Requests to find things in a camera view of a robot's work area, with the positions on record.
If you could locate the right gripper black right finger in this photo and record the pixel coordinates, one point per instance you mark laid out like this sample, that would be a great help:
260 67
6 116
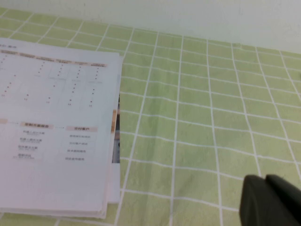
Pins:
289 204

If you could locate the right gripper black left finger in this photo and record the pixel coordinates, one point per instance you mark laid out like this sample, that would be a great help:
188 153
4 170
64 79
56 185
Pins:
256 202

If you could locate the white printed book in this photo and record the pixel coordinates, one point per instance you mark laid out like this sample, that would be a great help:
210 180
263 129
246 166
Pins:
58 141

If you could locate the green checked tablecloth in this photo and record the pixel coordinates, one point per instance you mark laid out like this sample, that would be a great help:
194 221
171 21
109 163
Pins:
200 117

